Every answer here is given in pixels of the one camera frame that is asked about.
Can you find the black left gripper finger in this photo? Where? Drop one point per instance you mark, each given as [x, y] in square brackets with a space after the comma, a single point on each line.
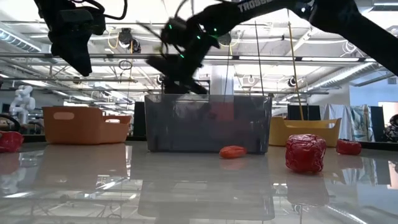
[81, 62]

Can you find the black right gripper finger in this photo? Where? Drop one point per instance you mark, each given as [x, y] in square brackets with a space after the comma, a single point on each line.
[186, 87]
[168, 68]

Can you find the red chili pepper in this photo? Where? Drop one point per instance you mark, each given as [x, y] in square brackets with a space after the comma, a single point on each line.
[233, 152]

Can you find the red bell pepper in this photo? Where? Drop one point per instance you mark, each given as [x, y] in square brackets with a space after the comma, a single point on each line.
[348, 147]
[9, 141]

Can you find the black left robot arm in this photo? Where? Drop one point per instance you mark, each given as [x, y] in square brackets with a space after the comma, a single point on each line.
[46, 6]

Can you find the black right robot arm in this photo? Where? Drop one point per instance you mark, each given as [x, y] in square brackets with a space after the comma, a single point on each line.
[311, 12]

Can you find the grey translucent plastic basket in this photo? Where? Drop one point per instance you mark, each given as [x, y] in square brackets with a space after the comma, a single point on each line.
[186, 130]

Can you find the black curtain panel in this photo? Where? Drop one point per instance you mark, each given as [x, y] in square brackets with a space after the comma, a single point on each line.
[311, 112]
[377, 124]
[139, 119]

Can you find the orange plastic basket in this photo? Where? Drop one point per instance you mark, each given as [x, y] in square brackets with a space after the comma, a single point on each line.
[84, 130]

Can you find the white robot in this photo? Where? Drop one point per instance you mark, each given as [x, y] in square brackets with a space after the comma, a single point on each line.
[21, 102]

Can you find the yellow plastic basket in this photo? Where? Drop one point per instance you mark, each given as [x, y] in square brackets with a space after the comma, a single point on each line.
[280, 133]

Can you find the large red wrapped block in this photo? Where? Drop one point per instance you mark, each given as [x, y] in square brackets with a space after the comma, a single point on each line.
[306, 154]

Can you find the white hanging sheet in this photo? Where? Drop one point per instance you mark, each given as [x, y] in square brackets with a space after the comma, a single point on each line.
[337, 121]

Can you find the patterned hanging sheet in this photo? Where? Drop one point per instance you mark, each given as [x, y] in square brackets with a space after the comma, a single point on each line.
[360, 121]

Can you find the person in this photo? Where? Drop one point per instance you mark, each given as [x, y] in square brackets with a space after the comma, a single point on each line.
[392, 127]

